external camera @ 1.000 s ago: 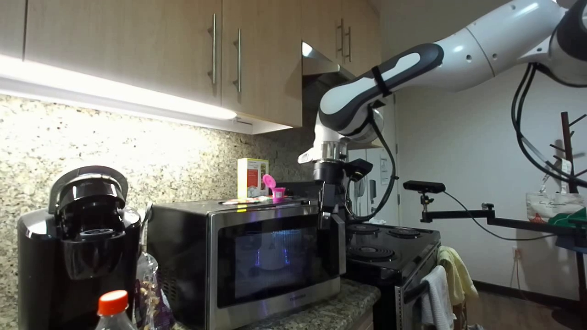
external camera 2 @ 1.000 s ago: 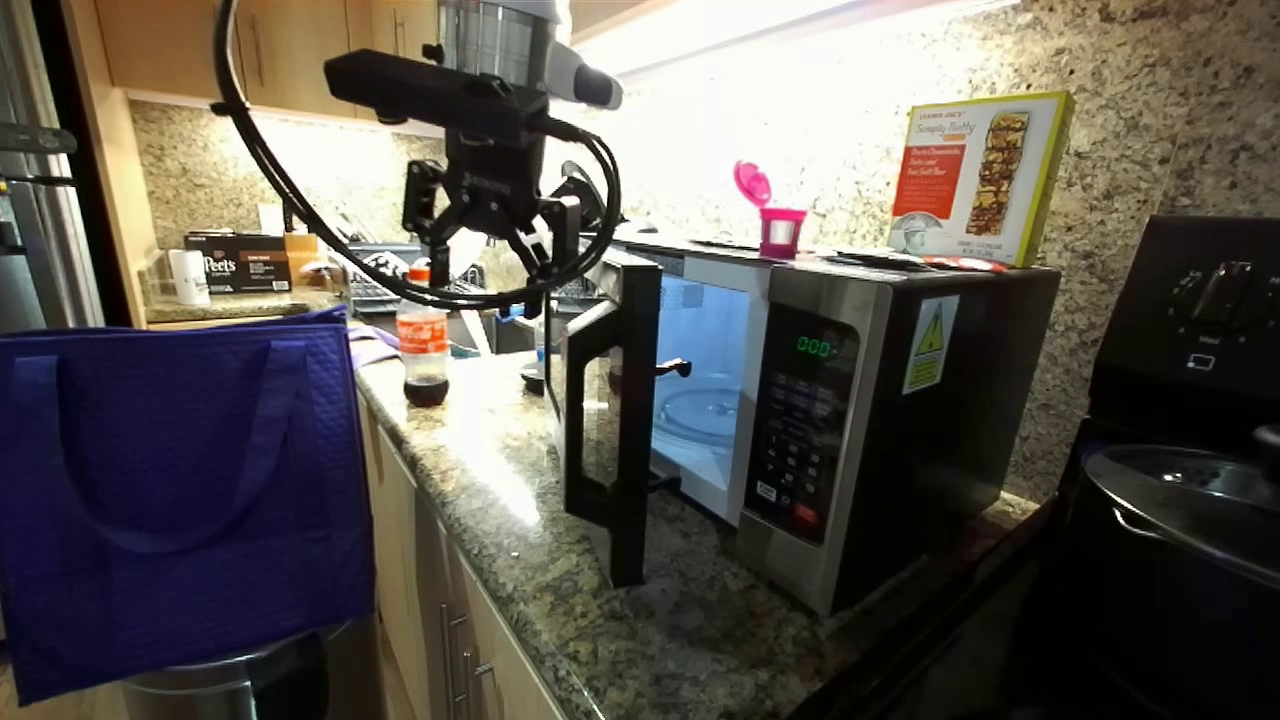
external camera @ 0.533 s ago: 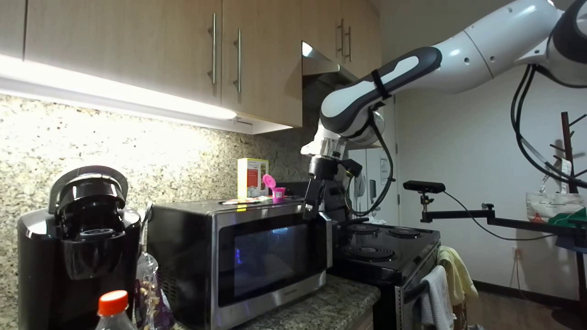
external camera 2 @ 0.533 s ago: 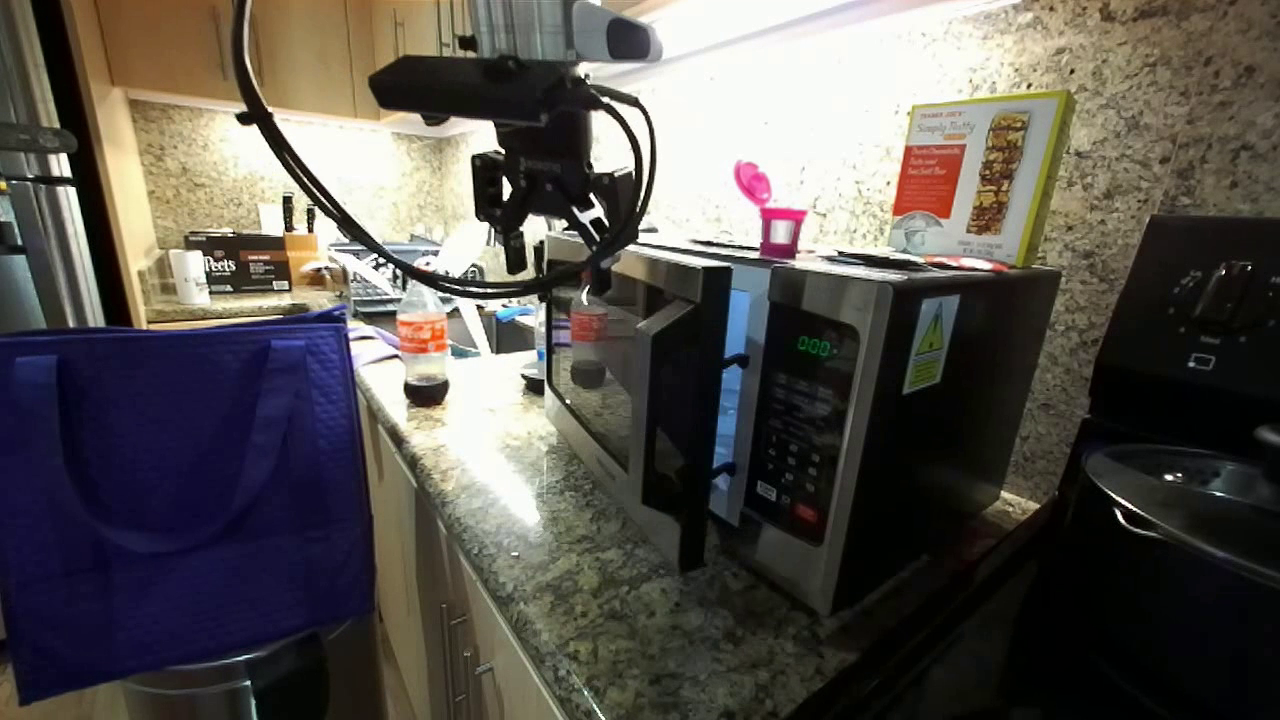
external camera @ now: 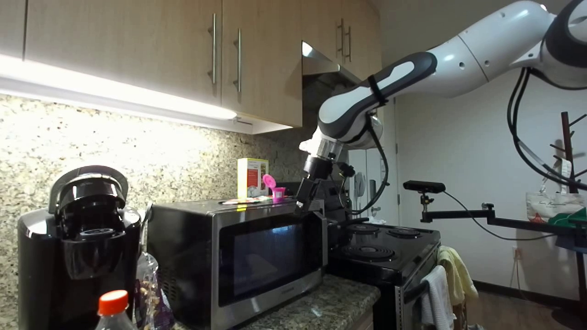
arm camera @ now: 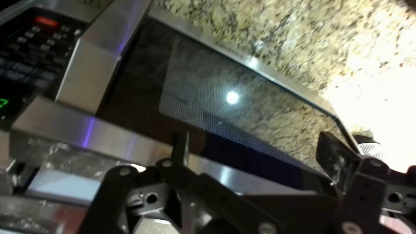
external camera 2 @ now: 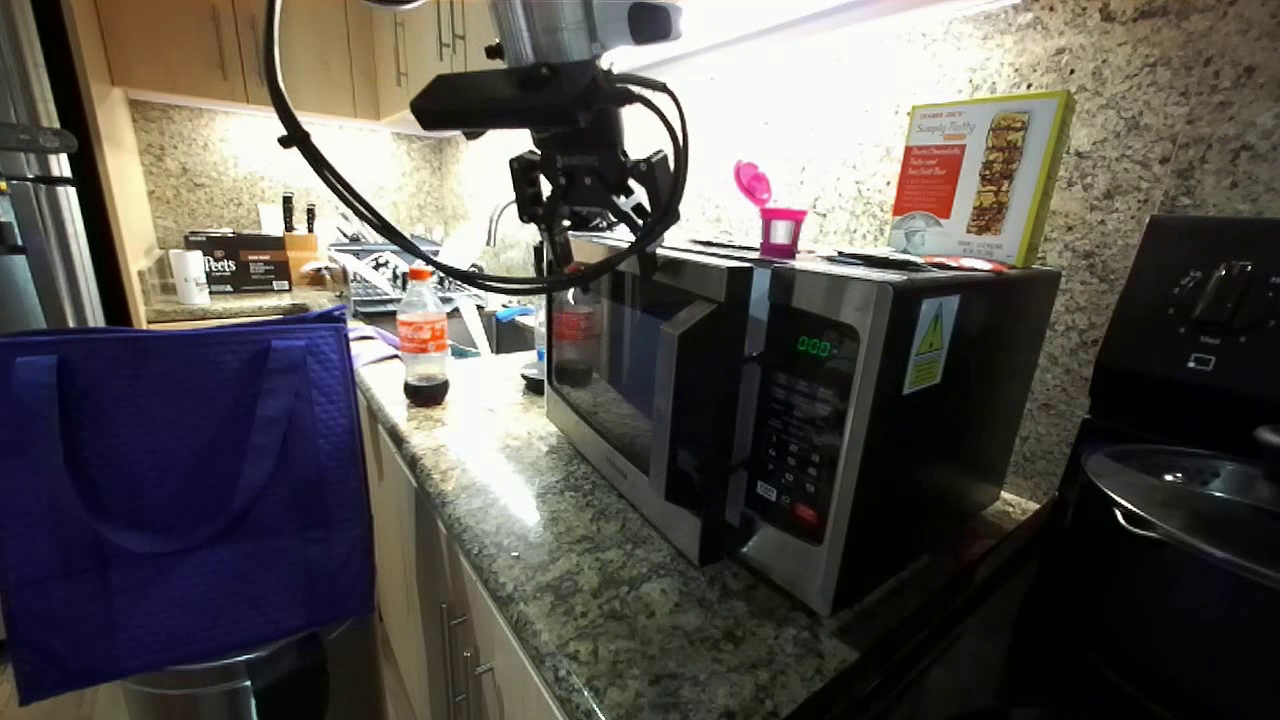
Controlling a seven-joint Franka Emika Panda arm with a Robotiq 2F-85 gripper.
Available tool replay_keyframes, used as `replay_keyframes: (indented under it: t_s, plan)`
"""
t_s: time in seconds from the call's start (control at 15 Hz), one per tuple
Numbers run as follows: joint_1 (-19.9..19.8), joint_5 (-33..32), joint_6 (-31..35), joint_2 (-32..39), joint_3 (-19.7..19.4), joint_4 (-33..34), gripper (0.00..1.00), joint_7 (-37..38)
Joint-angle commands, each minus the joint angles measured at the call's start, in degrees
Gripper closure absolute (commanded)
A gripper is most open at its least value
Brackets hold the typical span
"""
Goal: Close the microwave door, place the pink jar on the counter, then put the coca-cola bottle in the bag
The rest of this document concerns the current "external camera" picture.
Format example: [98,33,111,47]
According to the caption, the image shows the under-cabinet light strip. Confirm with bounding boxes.
[0,53,240,123]

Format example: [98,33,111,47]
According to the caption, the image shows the coca-cola bottle with red cap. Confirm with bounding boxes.
[93,288,141,330]

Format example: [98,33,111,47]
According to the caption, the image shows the clear plastic bag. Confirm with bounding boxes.
[132,247,177,330]

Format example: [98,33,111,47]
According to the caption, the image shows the dark wooden coat rack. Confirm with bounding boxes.
[548,110,587,192]

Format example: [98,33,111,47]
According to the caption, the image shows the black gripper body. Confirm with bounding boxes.
[300,154,337,185]

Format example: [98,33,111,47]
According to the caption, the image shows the white refrigerator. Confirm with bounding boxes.
[346,145,399,223]

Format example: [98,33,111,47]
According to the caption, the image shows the black stove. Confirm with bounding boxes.
[322,179,442,330]

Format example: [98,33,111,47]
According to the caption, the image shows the steel range hood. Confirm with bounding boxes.
[298,40,363,88]

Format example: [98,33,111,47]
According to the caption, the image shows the black coffee maker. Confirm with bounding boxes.
[16,163,144,330]

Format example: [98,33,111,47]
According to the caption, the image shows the green cloth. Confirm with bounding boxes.
[544,209,587,233]

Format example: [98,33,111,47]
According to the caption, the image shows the black camera on mount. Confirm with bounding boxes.
[401,178,447,196]

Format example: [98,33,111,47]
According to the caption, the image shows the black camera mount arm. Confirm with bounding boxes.
[418,192,587,238]

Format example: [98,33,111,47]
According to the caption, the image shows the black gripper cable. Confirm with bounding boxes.
[350,115,392,216]

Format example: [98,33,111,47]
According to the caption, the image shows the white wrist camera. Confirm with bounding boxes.
[297,128,326,159]

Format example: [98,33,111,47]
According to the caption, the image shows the black base cable bundle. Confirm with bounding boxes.
[504,64,587,192]

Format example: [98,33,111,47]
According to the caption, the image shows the white towel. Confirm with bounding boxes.
[419,264,458,330]

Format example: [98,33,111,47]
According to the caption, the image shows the stainless steel microwave oven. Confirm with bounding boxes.
[144,200,328,330]

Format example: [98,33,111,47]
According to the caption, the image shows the wooden upper cabinets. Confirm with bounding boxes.
[0,0,383,135]

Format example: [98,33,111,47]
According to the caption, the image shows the pink jar with lid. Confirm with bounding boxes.
[260,172,287,205]

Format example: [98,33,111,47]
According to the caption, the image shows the yellow towel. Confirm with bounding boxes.
[436,244,480,308]

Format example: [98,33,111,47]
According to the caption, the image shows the white bag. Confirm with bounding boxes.
[524,187,583,223]

